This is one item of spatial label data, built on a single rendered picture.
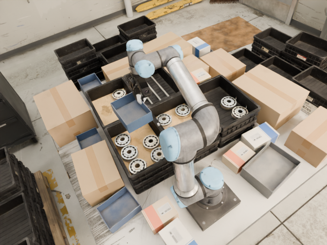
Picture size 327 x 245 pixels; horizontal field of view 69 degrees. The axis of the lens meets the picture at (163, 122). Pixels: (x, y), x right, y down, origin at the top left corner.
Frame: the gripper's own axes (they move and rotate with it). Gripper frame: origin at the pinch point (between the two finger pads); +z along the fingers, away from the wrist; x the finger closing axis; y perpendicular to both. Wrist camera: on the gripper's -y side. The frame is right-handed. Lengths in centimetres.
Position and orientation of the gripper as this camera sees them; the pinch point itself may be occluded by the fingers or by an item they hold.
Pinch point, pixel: (142, 103)
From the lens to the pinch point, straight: 133.0
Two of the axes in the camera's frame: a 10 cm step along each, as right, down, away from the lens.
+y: -5.2, -6.3, 5.8
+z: 0.1, 6.8, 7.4
